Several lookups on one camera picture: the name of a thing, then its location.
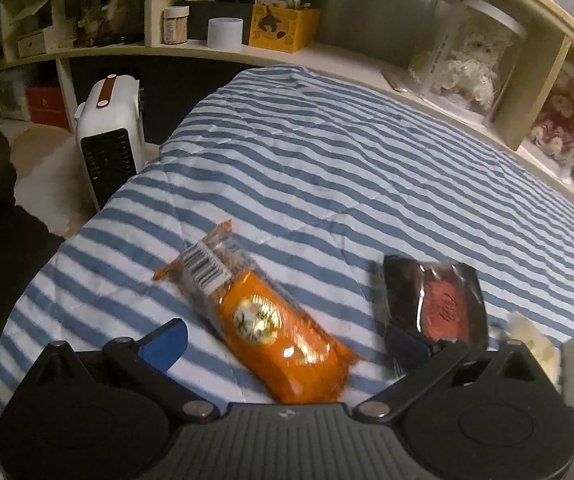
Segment small lidded jar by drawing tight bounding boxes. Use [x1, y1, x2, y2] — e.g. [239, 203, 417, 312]
[162, 6, 190, 44]

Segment yellow cardboard box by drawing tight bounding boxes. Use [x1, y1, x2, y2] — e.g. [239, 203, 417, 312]
[248, 4, 320, 53]

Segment blue white striped quilt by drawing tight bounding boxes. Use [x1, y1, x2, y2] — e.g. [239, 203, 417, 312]
[0, 64, 574, 480]

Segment white portable heater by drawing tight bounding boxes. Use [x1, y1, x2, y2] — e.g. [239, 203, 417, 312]
[74, 74, 146, 210]

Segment clear bag pale chips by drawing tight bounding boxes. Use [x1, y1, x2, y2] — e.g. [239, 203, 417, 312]
[490, 312, 561, 389]

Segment red box under shelf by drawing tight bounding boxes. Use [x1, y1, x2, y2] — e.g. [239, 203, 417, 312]
[25, 87, 70, 130]

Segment small orange snack pack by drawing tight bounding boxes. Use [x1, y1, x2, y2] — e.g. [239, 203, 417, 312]
[153, 221, 362, 404]

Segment white dress doll case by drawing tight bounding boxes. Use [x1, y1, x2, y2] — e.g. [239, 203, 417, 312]
[407, 0, 526, 124]

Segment black red pastry pack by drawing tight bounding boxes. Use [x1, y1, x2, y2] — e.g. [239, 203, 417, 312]
[381, 255, 488, 356]

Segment pink dress doll case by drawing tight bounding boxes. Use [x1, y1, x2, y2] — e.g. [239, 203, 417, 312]
[521, 62, 574, 183]

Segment white cylinder container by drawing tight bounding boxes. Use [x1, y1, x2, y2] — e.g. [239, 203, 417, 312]
[206, 16, 244, 51]

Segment wooden headboard shelf unit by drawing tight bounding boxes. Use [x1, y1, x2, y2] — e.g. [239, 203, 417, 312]
[27, 0, 574, 203]

